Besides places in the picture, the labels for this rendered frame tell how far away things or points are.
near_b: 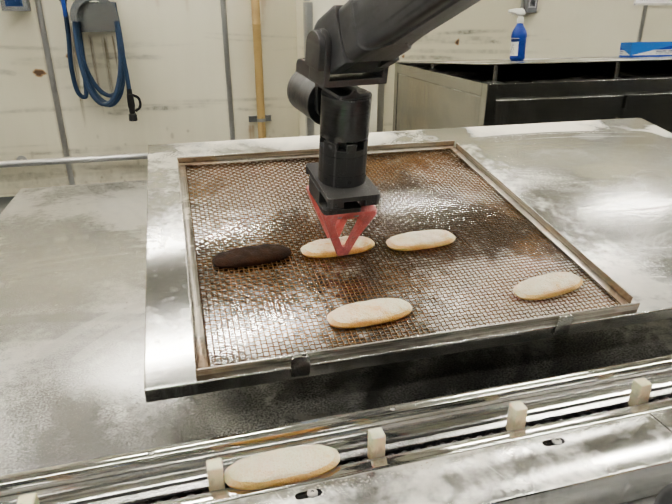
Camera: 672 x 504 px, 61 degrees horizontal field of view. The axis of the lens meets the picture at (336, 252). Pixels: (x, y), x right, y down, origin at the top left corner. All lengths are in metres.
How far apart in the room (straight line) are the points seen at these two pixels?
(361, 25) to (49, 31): 3.64
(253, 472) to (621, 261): 0.56
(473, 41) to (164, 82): 2.25
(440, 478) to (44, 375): 0.47
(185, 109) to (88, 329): 3.37
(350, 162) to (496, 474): 0.36
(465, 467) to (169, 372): 0.29
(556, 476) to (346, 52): 0.43
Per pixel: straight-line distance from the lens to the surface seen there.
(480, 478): 0.51
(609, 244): 0.88
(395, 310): 0.63
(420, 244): 0.76
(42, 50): 4.15
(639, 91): 2.77
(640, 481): 0.57
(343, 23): 0.60
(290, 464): 0.51
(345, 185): 0.67
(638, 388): 0.65
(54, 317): 0.88
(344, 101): 0.63
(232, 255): 0.71
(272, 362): 0.57
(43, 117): 4.21
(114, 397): 0.69
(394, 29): 0.54
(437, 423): 0.57
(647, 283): 0.82
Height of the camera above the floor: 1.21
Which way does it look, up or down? 23 degrees down
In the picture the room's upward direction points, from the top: straight up
